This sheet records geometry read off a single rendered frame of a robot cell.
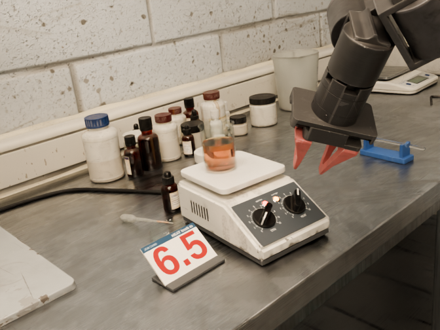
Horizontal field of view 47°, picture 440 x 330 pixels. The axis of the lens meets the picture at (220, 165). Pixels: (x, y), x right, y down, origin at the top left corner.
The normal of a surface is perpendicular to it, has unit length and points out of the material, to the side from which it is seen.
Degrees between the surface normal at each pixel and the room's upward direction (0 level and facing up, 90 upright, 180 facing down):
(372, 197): 0
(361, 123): 30
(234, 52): 90
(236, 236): 90
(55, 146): 90
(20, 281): 0
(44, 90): 90
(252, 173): 0
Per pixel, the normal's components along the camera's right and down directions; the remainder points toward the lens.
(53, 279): -0.11, -0.93
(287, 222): 0.20, -0.70
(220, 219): -0.81, 0.28
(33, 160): 0.69, 0.18
